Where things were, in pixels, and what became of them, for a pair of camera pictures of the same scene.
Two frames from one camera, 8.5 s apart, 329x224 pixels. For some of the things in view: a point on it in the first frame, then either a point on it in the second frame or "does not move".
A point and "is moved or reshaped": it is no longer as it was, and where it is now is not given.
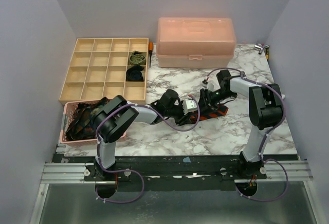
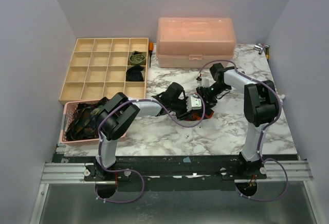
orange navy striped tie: x=219 y=110 is moved or reshaped
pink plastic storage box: x=193 y=42 does not move
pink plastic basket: x=69 y=110 does not move
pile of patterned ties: x=82 y=127 does not move
